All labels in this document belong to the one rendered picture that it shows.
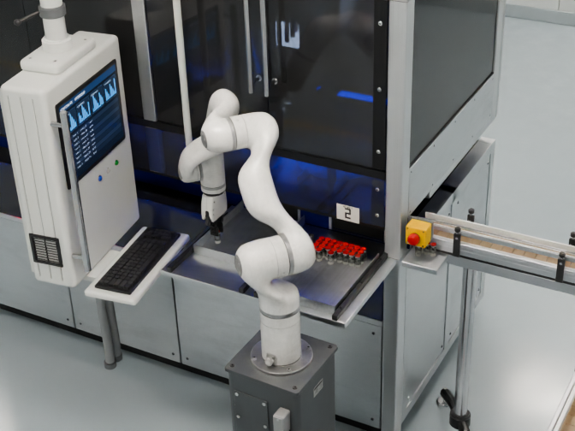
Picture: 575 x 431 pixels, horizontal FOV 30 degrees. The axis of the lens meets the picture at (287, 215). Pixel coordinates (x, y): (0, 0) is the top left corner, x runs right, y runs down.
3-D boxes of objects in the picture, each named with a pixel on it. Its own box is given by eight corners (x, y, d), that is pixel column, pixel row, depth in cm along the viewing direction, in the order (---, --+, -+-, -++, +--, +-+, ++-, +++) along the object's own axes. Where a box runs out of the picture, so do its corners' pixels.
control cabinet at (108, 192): (98, 210, 416) (71, 19, 376) (143, 218, 410) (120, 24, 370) (27, 281, 376) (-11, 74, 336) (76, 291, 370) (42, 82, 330)
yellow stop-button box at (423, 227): (412, 233, 366) (413, 215, 362) (433, 238, 363) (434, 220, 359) (404, 244, 360) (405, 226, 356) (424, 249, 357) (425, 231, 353)
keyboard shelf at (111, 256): (124, 227, 409) (123, 221, 408) (191, 239, 400) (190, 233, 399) (63, 292, 373) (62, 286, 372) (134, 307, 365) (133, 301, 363)
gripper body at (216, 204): (211, 178, 369) (214, 206, 375) (196, 191, 361) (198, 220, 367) (230, 183, 366) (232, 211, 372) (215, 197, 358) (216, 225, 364)
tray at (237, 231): (243, 207, 399) (242, 199, 398) (305, 223, 389) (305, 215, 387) (193, 252, 374) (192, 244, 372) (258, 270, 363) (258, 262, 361)
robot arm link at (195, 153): (188, 140, 331) (181, 190, 357) (238, 130, 336) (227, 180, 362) (180, 116, 335) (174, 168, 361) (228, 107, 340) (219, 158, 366)
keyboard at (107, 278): (147, 229, 402) (146, 224, 401) (180, 235, 398) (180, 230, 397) (94, 288, 371) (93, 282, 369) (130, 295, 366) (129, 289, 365)
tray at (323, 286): (311, 244, 377) (311, 235, 375) (378, 262, 366) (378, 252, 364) (263, 294, 351) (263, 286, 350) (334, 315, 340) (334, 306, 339)
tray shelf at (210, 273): (231, 209, 402) (231, 204, 401) (404, 253, 373) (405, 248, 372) (160, 274, 367) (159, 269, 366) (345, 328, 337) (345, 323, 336)
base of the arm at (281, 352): (293, 383, 316) (291, 333, 306) (238, 364, 324) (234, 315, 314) (323, 348, 330) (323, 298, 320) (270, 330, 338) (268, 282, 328)
